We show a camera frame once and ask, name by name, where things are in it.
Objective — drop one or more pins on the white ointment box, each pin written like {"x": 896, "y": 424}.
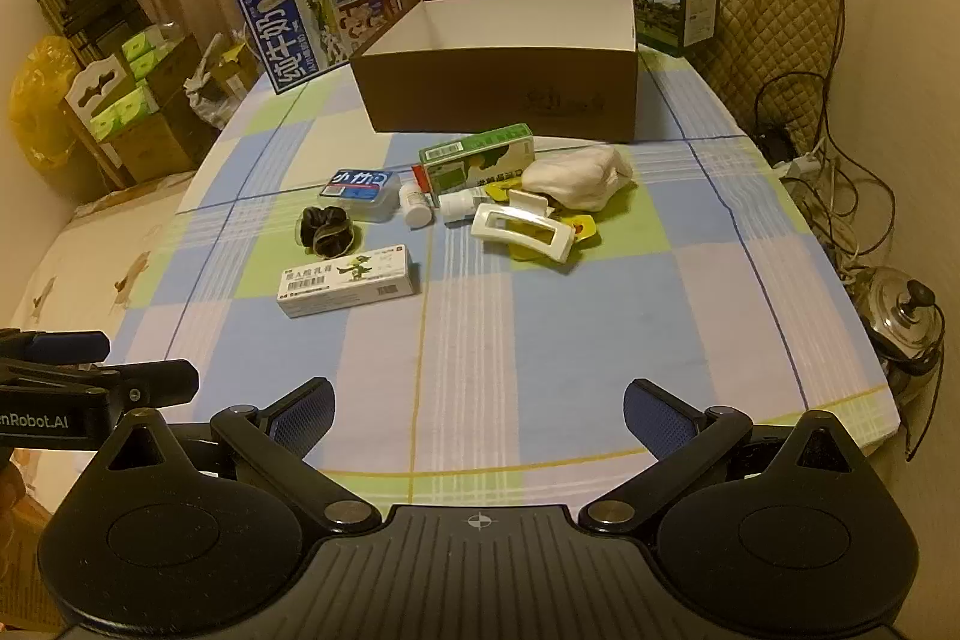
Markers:
{"x": 349, "y": 284}

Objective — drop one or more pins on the white hair claw clip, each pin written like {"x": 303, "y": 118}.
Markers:
{"x": 517, "y": 227}

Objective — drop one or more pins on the large cardboard box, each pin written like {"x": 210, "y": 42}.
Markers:
{"x": 146, "y": 149}

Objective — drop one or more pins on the small open cardboard box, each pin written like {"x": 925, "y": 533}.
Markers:
{"x": 234, "y": 70}

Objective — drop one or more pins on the white power strip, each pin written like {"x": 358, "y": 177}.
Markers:
{"x": 802, "y": 165}

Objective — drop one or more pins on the black scrunchie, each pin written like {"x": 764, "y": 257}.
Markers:
{"x": 326, "y": 231}

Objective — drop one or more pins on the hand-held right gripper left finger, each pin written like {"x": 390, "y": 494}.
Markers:
{"x": 304, "y": 416}

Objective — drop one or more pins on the brown cardboard box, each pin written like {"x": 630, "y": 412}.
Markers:
{"x": 487, "y": 85}

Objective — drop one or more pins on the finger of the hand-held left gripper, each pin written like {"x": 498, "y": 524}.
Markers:
{"x": 157, "y": 383}
{"x": 71, "y": 346}

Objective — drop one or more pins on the yellow snack packet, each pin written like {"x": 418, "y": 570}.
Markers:
{"x": 582, "y": 227}

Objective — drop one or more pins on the green tissue packs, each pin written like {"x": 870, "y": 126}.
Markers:
{"x": 120, "y": 115}

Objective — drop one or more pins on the yellow plastic bag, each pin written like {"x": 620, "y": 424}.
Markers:
{"x": 37, "y": 115}

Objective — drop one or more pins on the dark blue milk carton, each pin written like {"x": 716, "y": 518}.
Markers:
{"x": 315, "y": 33}

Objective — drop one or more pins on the small items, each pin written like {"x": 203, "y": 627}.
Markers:
{"x": 577, "y": 179}

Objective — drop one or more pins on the steel kettle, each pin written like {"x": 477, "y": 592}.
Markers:
{"x": 896, "y": 310}

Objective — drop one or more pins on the green medicine box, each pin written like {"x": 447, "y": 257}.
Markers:
{"x": 472, "y": 160}

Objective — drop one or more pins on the crumpled white plastic bag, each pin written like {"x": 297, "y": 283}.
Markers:
{"x": 210, "y": 93}

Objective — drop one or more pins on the chair with quilted cover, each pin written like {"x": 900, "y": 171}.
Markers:
{"x": 772, "y": 10}

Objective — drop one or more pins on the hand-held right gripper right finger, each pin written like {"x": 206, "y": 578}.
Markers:
{"x": 660, "y": 419}

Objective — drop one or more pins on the cream printed blanket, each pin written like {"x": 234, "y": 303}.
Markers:
{"x": 67, "y": 265}

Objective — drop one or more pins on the black folding trolley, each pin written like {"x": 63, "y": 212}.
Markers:
{"x": 75, "y": 3}

